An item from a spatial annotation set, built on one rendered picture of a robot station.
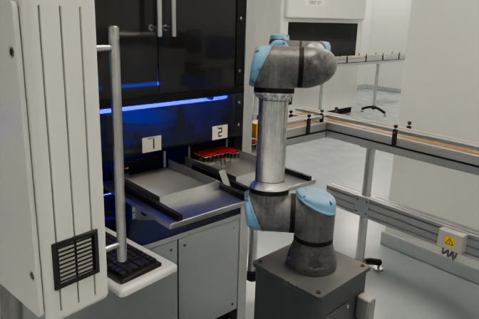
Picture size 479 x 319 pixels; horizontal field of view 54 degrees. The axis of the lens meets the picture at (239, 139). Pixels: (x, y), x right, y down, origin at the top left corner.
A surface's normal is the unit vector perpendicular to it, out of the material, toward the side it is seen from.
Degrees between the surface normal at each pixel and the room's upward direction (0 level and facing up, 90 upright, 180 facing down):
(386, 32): 90
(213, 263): 90
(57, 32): 90
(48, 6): 90
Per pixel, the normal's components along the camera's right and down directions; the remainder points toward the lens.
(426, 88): -0.75, 0.15
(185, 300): 0.66, 0.21
